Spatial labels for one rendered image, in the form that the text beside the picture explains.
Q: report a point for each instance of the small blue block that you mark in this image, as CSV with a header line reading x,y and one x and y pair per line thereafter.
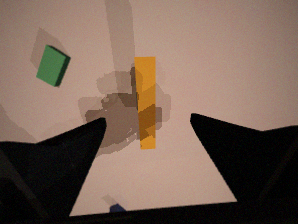
x,y
116,208

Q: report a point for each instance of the orange bar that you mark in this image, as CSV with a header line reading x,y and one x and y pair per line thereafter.
x,y
145,86

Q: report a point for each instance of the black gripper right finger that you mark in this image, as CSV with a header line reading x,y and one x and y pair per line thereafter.
x,y
248,160

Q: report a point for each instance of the green rectangular block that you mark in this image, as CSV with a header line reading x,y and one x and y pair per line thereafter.
x,y
53,66

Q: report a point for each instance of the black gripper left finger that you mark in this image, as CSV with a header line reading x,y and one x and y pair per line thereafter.
x,y
51,173

